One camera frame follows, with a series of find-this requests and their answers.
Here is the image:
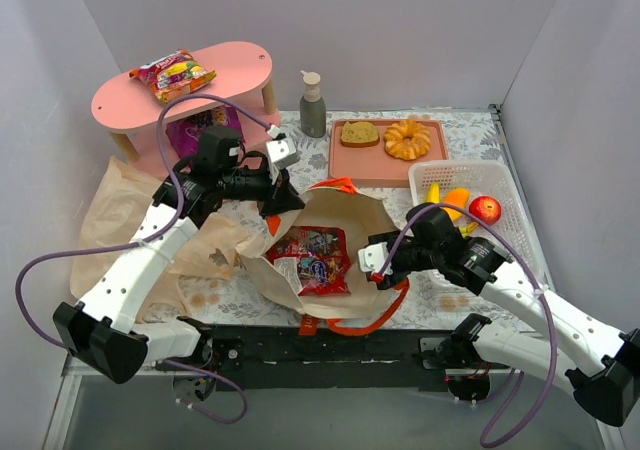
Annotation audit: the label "black mounting base rail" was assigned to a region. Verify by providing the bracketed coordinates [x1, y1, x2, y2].
[146, 325, 505, 400]

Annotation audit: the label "pink three-tier shelf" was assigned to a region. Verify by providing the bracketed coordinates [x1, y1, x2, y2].
[91, 41, 281, 180]

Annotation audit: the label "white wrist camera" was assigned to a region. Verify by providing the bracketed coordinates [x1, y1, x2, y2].
[265, 125, 300, 184]
[357, 242, 393, 284]

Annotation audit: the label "grey pump soap bottle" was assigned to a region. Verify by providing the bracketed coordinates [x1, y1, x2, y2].
[299, 70, 326, 138]

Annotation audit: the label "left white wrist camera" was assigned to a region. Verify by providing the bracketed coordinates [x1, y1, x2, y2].
[265, 125, 300, 184]

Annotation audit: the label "red food item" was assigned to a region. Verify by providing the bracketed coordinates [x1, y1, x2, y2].
[469, 195, 502, 226]

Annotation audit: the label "yellow banana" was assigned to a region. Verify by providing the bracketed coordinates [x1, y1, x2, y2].
[424, 182, 478, 236]

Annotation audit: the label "orange Fox's candy bag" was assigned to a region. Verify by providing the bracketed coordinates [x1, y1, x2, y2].
[128, 49, 217, 105]

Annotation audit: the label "orange plastic grocery bag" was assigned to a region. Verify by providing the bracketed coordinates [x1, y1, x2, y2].
[78, 157, 249, 323]

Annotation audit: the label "white plastic basket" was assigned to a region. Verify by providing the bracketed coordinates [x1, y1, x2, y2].
[408, 160, 544, 280]

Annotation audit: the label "floral table mat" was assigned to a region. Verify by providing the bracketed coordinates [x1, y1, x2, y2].
[179, 109, 546, 333]

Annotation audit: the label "brown cracker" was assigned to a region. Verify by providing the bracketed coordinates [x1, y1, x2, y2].
[340, 121, 380, 148]

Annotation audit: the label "snack packets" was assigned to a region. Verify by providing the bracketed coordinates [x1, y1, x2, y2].
[265, 226, 351, 297]

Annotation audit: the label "orange fruit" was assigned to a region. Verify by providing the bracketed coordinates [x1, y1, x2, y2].
[443, 188, 471, 222]

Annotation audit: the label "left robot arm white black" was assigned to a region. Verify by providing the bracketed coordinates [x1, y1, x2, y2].
[53, 126, 305, 384]

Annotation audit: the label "purple snack packet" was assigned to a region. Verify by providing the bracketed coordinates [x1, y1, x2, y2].
[165, 106, 242, 159]

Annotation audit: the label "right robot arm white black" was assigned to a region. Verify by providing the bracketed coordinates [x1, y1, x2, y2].
[358, 204, 639, 427]

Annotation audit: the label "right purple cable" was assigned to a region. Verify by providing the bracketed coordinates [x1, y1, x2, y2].
[374, 203, 559, 449]

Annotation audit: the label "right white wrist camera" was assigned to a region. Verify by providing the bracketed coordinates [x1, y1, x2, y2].
[357, 242, 393, 284]

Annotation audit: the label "beige canvas tote bag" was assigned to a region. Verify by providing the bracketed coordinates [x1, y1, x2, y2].
[236, 178, 410, 337]

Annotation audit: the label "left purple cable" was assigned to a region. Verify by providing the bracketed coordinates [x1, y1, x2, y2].
[14, 94, 282, 425]

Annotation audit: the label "purple cable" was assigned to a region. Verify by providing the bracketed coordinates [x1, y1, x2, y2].
[374, 203, 559, 449]
[14, 94, 282, 425]

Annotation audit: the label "croissant bread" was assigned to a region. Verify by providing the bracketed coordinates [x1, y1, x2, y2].
[384, 119, 431, 161]

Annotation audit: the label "terracotta plastic tray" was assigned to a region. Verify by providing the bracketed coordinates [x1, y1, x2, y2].
[328, 118, 449, 188]

